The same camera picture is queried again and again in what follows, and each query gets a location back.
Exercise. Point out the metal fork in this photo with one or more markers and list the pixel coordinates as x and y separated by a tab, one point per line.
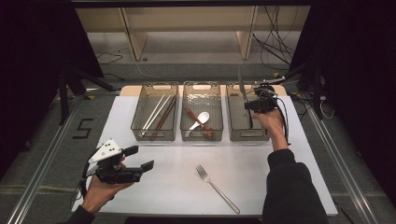
218	191

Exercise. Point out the metal table knife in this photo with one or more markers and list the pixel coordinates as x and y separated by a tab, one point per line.
241	81

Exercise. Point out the light wooden bench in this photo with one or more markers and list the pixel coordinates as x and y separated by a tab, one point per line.
137	40

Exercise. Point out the white ceramic spoon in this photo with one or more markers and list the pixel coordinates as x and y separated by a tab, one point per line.
203	117

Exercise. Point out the brown wooden spoon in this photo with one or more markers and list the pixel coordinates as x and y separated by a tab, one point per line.
209	133

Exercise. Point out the yellow tape piece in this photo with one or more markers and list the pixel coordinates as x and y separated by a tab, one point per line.
275	75
89	97

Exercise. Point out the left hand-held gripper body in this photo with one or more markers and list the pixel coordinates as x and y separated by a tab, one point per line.
107	151

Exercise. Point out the person's left hand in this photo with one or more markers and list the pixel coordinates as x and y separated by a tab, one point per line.
99	194

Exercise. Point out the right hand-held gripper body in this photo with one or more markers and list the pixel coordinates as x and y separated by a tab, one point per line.
264	99

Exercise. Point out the black metal stand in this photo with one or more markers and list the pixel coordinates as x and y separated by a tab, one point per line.
317	93
63	102

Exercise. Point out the short metal floor rail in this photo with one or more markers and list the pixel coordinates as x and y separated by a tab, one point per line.
102	91

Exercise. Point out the dark curtain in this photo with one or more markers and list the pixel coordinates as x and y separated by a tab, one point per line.
358	62
31	46

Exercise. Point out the brown wooden chopstick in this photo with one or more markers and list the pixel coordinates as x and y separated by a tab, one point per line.
165	118
162	118

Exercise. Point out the long metal floor rail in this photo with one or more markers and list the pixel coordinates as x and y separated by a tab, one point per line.
342	168
40	177

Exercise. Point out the person's right hand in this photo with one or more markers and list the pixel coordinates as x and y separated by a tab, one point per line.
274	124

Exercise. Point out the smoky clear plastic bin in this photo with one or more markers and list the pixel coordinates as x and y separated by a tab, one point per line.
214	105
146	105
236	118

